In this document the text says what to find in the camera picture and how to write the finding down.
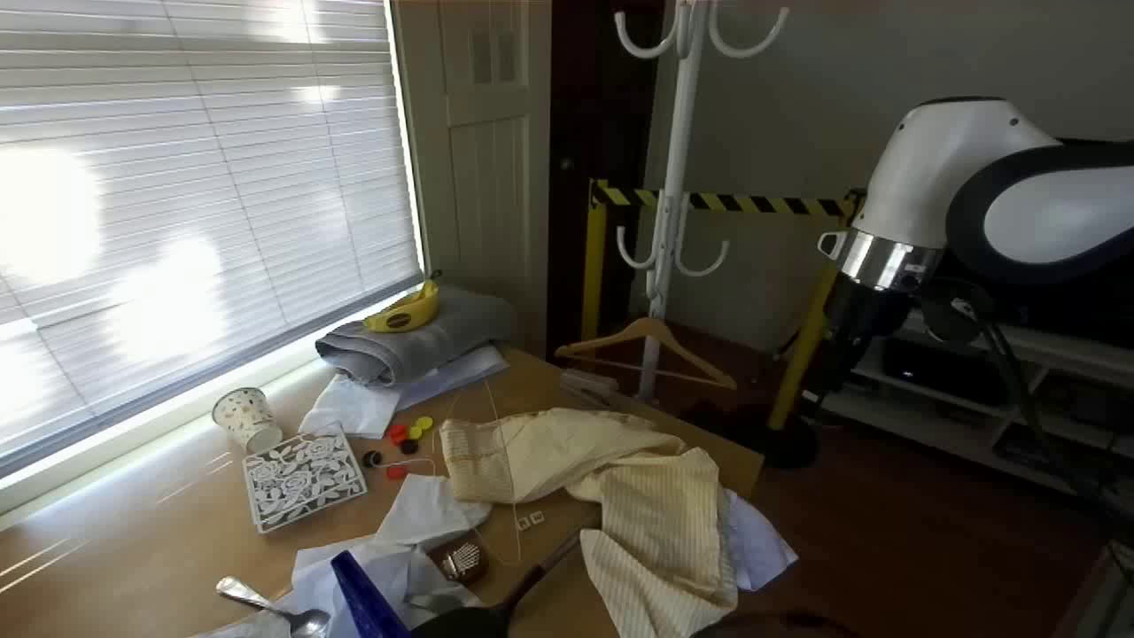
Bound white window blinds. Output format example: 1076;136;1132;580
0;0;424;470

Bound blue grid game board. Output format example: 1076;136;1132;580
327;545;412;638

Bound grey folded towel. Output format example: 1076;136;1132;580
313;279;522;390

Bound yellow black striped barrier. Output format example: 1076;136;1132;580
578;173;871;470

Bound white folded cloth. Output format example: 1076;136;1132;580
294;370;404;443

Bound small grey flat object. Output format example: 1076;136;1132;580
561;366;630;411

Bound clear plastic bag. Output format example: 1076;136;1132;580
190;535;488;638

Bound black television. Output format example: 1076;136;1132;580
1038;265;1134;353

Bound white patterned square box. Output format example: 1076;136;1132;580
236;424;371;540

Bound white television stand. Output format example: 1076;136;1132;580
811;311;1134;499

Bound metal spoon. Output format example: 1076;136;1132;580
213;574;333;638

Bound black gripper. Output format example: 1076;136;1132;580
822;279;921;394

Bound black media box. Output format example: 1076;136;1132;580
878;335;1010;411

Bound white patterned cloth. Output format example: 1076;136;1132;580
721;490;800;597

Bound black frying pan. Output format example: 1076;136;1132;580
404;528;587;638

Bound white patterned paper cup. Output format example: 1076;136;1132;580
208;384;287;457

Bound wooden clothes hanger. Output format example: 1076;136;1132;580
553;316;742;394

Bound white coat rack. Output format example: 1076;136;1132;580
609;0;794;401

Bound dark brown wooden door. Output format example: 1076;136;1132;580
545;0;665;351

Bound yellow towel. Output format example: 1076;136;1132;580
437;404;742;638

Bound white panelled door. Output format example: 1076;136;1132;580
395;0;558;351

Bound white napkin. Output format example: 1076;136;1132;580
371;470;493;552

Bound yellow banana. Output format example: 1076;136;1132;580
360;278;446;338

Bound brown silver wrapped snack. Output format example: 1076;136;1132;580
428;535;488;587

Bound pale blue sheet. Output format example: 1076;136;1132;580
395;343;510;415

